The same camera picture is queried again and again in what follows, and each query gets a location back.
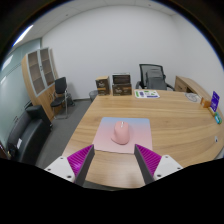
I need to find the purple packet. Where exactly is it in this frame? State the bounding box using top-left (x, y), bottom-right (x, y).
top-left (209, 90), bottom-right (221, 113)

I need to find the pink and blue mouse pad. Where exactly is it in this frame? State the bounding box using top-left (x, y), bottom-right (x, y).
top-left (91, 116), bottom-right (154, 155)

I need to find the ceiling light strip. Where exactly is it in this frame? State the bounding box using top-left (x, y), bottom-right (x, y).
top-left (12, 24), bottom-right (35, 48)

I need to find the pink computer mouse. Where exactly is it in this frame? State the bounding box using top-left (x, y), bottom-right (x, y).
top-left (110, 120), bottom-right (131, 146)

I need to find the black cardboard box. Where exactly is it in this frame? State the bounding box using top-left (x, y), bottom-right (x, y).
top-left (111, 72), bottom-right (132, 86)

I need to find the wooden side desk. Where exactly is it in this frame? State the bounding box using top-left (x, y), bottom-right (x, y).
top-left (174, 75), bottom-right (213, 103)

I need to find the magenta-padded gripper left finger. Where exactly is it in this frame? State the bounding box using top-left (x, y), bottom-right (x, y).
top-left (44, 144), bottom-right (96, 187)

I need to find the black leather sofa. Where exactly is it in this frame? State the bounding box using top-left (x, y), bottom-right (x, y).
top-left (6, 104), bottom-right (53, 166)

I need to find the black visitor chair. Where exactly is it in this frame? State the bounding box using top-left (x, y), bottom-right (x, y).
top-left (50, 76), bottom-right (73, 120)

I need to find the grey waste bin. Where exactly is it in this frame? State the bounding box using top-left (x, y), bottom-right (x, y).
top-left (88, 89), bottom-right (100, 102)

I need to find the wooden shelf cabinet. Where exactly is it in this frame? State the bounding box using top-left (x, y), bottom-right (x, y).
top-left (21, 46), bottom-right (58, 121)

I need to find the black mesh office chair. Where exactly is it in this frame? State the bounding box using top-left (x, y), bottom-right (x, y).
top-left (135, 63), bottom-right (175, 92)

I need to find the leaflet with green blue print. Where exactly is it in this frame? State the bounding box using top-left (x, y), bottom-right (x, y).
top-left (134, 89), bottom-right (161, 100)

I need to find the small brown cardboard box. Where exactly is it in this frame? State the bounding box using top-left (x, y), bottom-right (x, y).
top-left (95, 75), bottom-right (111, 97)

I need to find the green box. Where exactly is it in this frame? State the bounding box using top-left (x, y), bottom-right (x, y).
top-left (213, 112), bottom-right (223, 125)

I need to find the orange cardboard box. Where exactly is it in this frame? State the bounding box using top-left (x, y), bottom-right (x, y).
top-left (199, 97), bottom-right (212, 109)

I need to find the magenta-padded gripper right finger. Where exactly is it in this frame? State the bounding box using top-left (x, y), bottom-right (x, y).
top-left (133, 143), bottom-right (184, 185)

